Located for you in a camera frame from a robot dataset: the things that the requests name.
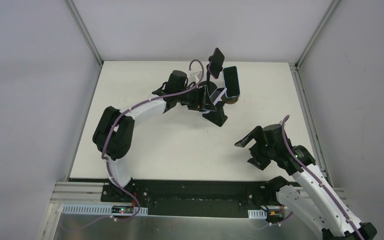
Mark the left aluminium frame post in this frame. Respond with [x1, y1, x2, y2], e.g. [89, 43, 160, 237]
[64, 0, 104, 68]

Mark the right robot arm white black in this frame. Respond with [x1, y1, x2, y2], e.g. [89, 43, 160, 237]
[235, 123, 378, 240]

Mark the white grey phone stand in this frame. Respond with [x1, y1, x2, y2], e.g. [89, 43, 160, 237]
[187, 70, 203, 83]

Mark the black wedge phone stand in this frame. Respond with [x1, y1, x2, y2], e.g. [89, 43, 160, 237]
[202, 101, 228, 127]

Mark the white cable duct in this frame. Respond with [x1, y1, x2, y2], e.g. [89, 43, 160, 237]
[61, 203, 149, 217]
[247, 209, 268, 220]

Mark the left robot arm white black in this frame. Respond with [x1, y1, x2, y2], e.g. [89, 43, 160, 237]
[92, 70, 217, 203]

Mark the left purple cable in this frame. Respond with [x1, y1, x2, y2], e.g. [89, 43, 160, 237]
[59, 59, 205, 232]

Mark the brown round phone stand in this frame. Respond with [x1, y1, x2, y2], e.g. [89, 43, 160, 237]
[224, 96, 239, 105]

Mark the aluminium front rail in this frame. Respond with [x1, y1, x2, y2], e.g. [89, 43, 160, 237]
[50, 181, 104, 204]

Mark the right aluminium frame post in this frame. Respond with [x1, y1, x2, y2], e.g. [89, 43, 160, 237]
[294, 0, 342, 70]

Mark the phone with lavender case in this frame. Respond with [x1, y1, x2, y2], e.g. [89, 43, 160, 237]
[203, 87, 227, 113]

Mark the left white cable duct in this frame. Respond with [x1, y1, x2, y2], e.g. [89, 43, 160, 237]
[61, 203, 149, 217]

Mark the black pole phone stand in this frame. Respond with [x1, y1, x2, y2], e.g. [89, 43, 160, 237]
[199, 55, 223, 95]

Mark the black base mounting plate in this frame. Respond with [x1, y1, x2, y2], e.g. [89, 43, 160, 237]
[100, 179, 281, 218]

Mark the phone with purple case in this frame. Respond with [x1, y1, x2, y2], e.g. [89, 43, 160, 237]
[207, 47, 225, 79]

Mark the aluminium frame post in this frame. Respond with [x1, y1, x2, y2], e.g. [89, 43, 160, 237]
[294, 0, 342, 70]
[64, 0, 104, 68]

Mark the phone with blue case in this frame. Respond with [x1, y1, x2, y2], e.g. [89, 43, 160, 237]
[222, 66, 240, 98]

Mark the right white cable duct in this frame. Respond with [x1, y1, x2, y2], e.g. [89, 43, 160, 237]
[247, 209, 268, 220]

